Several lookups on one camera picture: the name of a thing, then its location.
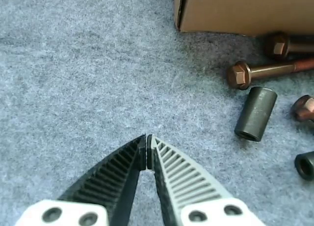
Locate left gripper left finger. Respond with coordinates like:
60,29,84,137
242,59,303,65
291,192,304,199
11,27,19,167
15,134,147,226

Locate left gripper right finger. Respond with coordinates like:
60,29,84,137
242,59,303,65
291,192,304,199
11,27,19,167
146,134,267,226

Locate dark metal sleeve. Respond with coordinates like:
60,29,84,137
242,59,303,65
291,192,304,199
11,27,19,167
234,86,278,142
294,151,314,180

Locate cardboard box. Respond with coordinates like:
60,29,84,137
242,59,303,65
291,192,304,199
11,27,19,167
173,0,314,37

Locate copper hex flange bolt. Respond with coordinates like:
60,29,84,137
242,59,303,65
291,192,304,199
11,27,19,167
226,58,314,90
290,94,314,123
262,32,314,61

